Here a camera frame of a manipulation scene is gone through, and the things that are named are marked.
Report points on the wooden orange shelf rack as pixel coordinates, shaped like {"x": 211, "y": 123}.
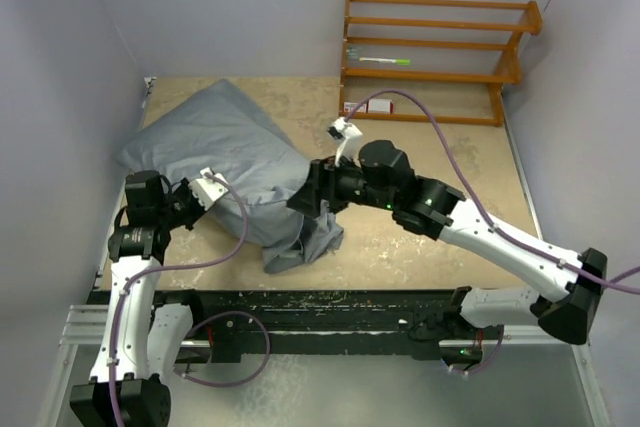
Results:
{"x": 447, "y": 41}

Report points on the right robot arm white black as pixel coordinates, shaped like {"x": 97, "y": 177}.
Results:
{"x": 562, "y": 288}

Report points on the grey pillowcase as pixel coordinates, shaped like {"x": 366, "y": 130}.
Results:
{"x": 223, "y": 129}

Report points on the green white pen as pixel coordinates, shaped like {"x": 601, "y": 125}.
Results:
{"x": 381, "y": 60}

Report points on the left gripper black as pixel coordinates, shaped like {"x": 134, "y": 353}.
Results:
{"x": 185, "y": 189}

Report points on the white label card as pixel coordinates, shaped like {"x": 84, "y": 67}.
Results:
{"x": 351, "y": 106}

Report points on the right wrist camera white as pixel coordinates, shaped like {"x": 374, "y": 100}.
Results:
{"x": 348, "y": 138}

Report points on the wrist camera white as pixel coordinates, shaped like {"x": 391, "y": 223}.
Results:
{"x": 208, "y": 188}
{"x": 348, "y": 138}

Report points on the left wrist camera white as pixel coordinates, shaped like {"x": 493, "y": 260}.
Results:
{"x": 208, "y": 188}

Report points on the aluminium rail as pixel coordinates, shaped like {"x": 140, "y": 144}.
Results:
{"x": 84, "y": 325}

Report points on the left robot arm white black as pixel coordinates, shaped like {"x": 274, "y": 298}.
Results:
{"x": 127, "y": 383}

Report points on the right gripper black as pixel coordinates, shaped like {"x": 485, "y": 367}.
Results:
{"x": 321, "y": 184}

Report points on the red white small box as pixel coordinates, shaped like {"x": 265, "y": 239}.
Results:
{"x": 380, "y": 106}

